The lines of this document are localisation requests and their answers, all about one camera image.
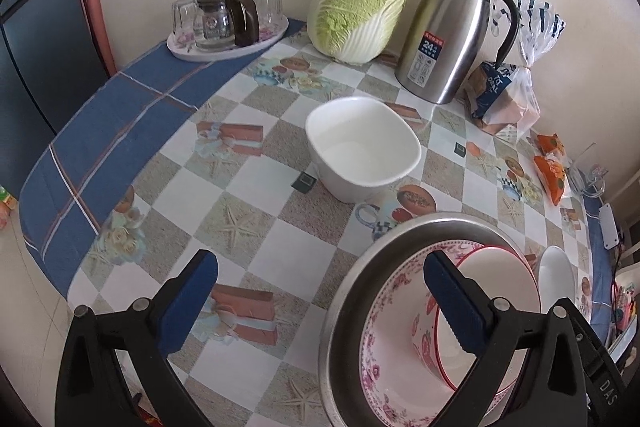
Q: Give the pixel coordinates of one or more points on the dark blue cabinet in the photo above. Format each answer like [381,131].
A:
[45,57]

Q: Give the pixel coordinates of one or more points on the orange snack packet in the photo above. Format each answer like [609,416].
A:
[550,143]
[552,179]

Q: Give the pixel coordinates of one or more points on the printed checked tablecloth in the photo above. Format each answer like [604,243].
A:
[280,232]

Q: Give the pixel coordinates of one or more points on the pink pole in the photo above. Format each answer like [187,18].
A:
[97,17]

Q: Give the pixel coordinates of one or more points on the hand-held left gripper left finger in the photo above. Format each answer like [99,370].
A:
[187,302]

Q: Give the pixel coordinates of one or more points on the pink floral bowl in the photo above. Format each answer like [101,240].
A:
[395,347]

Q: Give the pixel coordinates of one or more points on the bagged sliced bread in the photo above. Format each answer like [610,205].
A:
[505,107]

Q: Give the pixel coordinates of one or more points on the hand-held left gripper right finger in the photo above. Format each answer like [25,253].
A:
[457,307]

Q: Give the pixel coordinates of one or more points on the colourful packet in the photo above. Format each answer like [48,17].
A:
[7,207]

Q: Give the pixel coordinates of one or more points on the white power strip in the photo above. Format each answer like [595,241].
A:
[607,227]

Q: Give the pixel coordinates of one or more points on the white floral tray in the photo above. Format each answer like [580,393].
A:
[200,54]

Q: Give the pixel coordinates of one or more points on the steel thermos jug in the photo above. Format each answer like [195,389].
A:
[440,42]

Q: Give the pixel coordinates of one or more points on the small white plate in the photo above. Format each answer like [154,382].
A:
[555,277]

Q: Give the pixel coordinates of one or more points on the clear glass cup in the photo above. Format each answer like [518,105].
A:
[590,177]

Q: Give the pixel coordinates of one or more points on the large steel basin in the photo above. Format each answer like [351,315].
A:
[360,277]

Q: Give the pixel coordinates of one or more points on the napa cabbage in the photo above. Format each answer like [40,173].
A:
[355,7]

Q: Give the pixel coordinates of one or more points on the white square bowl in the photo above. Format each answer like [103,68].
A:
[360,147]

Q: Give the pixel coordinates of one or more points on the blue plaid tablecloth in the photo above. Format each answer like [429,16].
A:
[100,132]

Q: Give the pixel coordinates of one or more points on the strawberry print bowl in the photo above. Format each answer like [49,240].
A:
[500,277]

